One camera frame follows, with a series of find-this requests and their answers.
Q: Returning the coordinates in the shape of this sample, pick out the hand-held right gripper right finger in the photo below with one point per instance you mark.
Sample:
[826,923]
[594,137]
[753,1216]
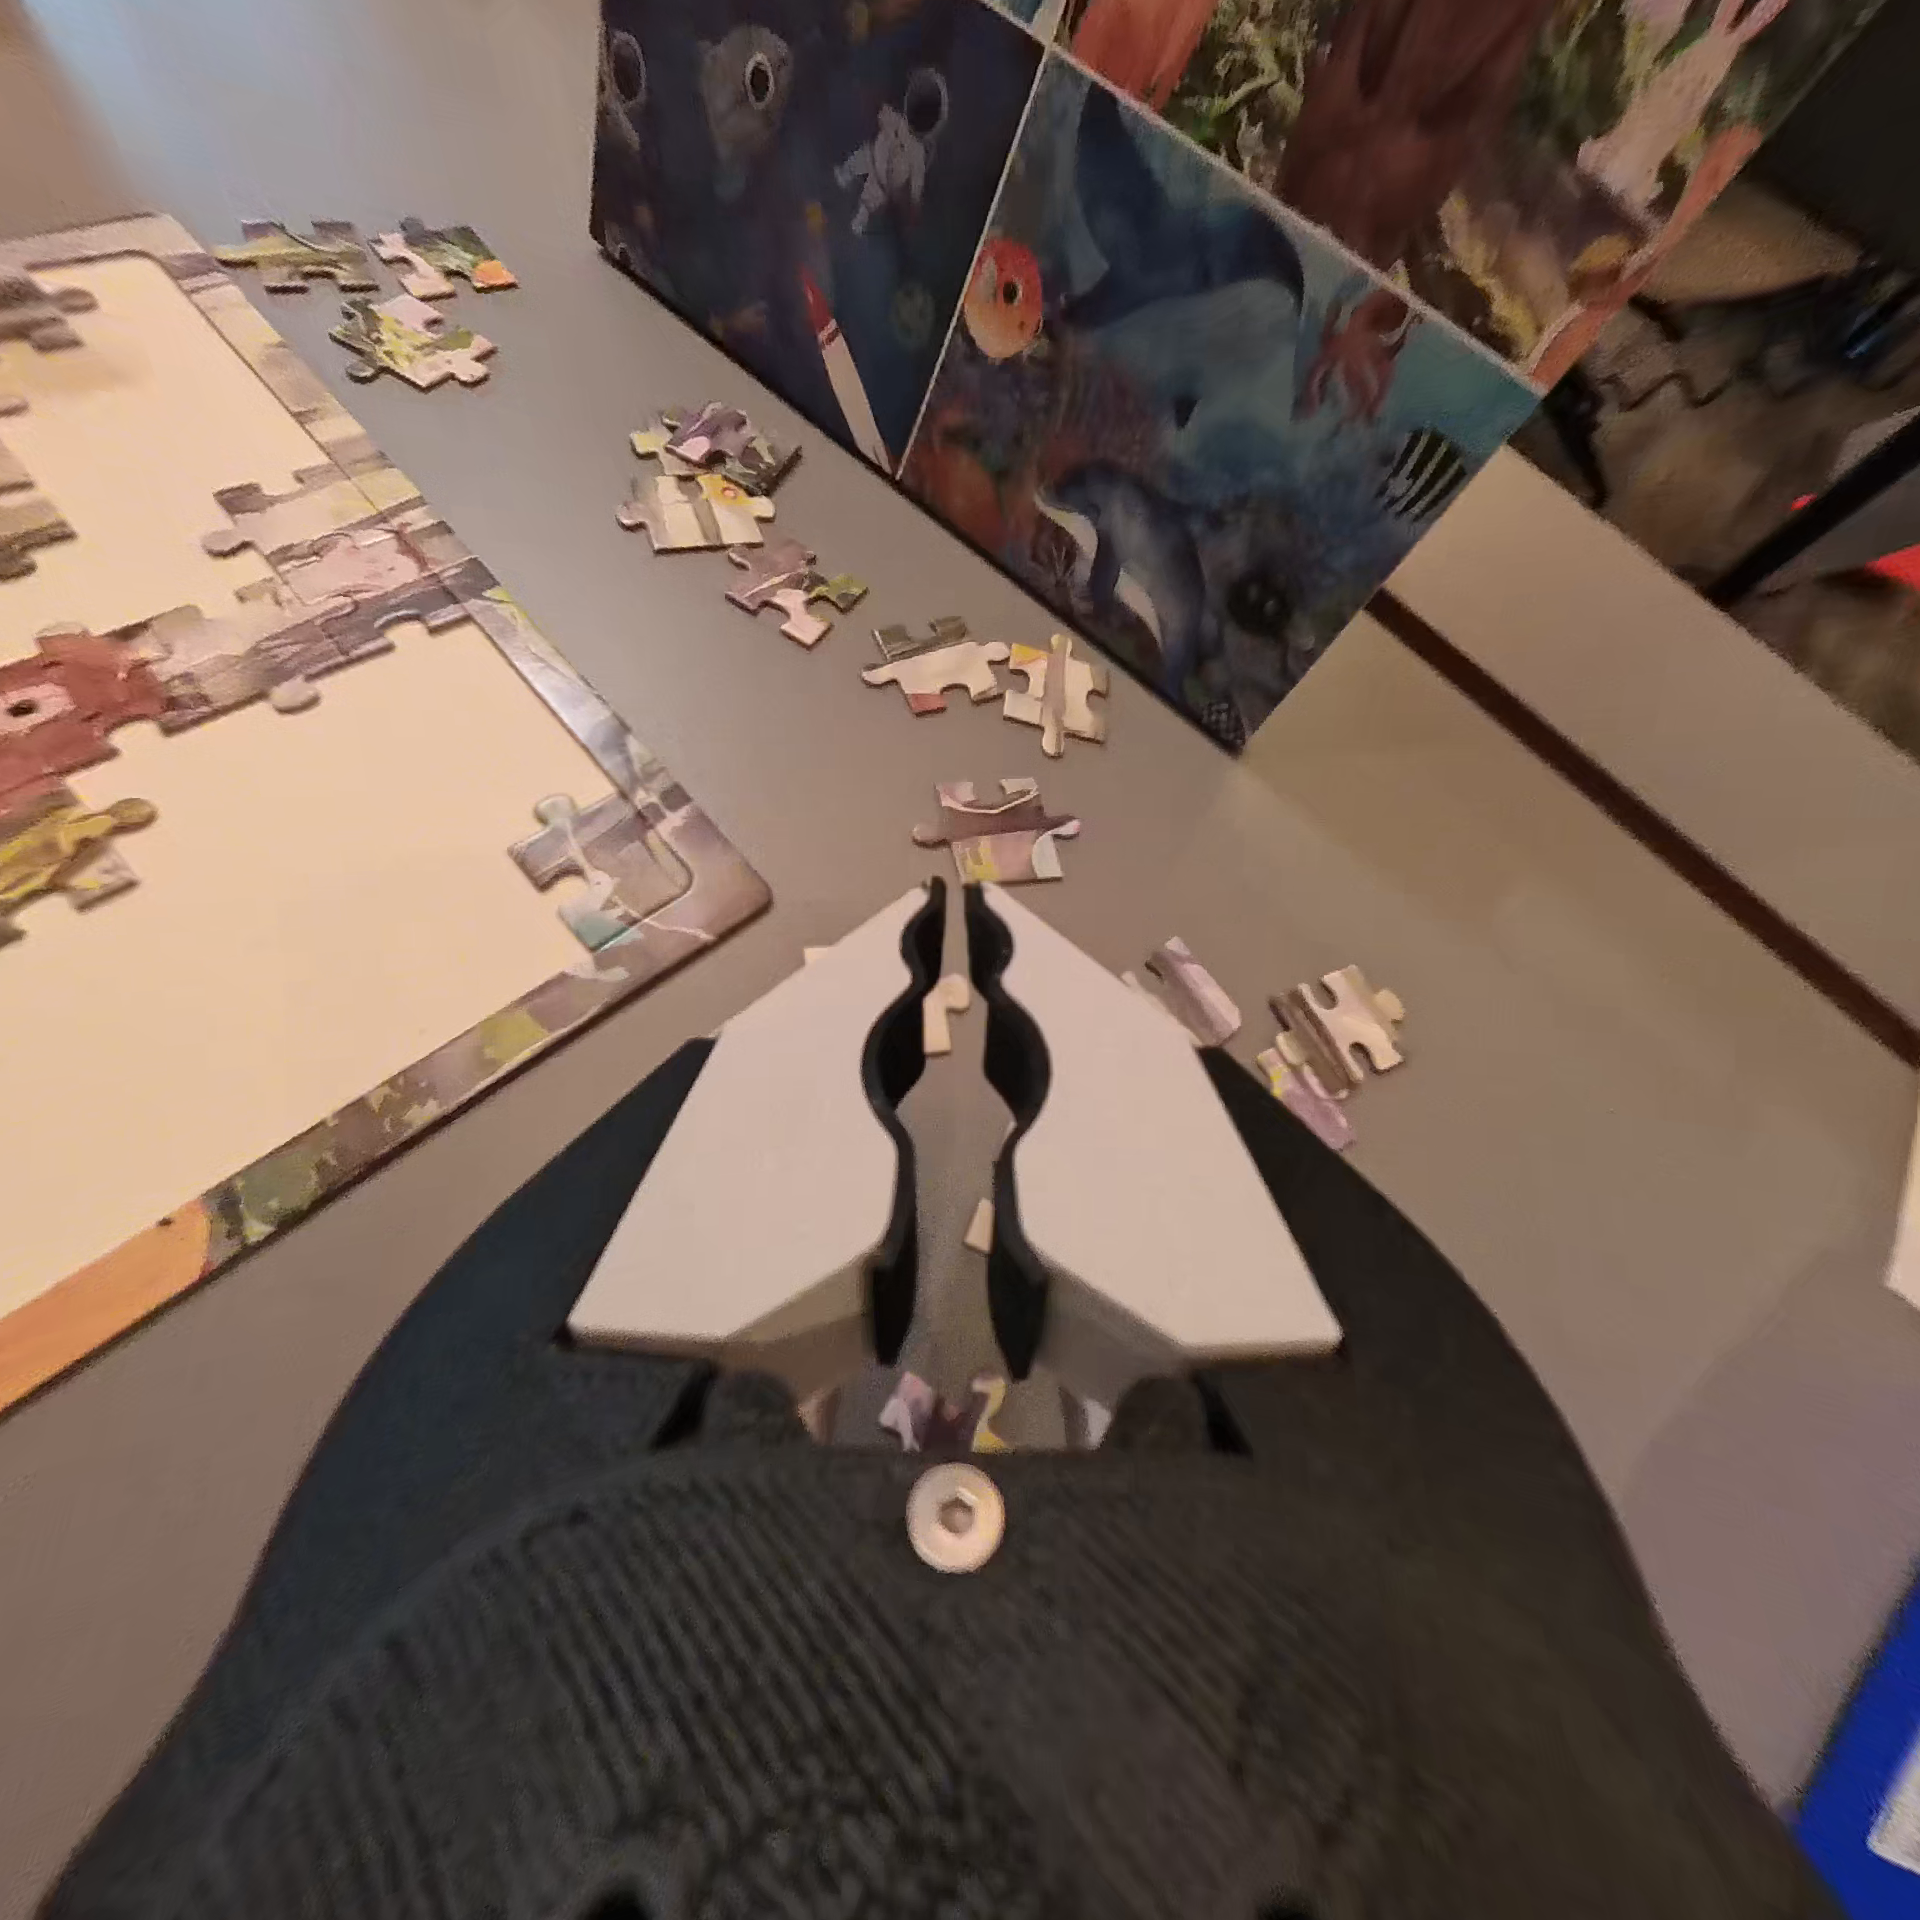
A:
[1156,1201]

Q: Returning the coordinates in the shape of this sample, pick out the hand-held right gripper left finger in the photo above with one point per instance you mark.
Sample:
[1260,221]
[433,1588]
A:
[734,1201]

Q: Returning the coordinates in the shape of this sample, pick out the white striped puzzle piece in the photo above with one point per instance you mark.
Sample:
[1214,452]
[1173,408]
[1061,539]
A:
[946,1019]

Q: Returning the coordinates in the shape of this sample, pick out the jigsaw puzzle board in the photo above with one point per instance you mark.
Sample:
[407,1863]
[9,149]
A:
[301,930]

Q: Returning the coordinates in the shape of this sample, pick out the green yellow puzzle piece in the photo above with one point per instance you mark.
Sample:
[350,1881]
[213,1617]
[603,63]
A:
[294,258]

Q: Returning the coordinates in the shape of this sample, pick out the scattered loose puzzle pieces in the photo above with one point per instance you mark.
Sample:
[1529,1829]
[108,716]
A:
[694,512]

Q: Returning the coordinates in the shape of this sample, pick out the white paper sheet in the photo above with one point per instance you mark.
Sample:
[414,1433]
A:
[1910,1215]

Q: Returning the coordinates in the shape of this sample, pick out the illustrated puzzle box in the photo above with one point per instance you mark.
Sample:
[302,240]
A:
[1202,420]

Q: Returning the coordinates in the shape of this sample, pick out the blue plastic bin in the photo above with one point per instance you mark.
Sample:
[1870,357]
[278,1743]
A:
[1869,1786]

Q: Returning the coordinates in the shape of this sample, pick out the red plastic object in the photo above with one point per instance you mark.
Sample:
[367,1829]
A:
[1893,568]

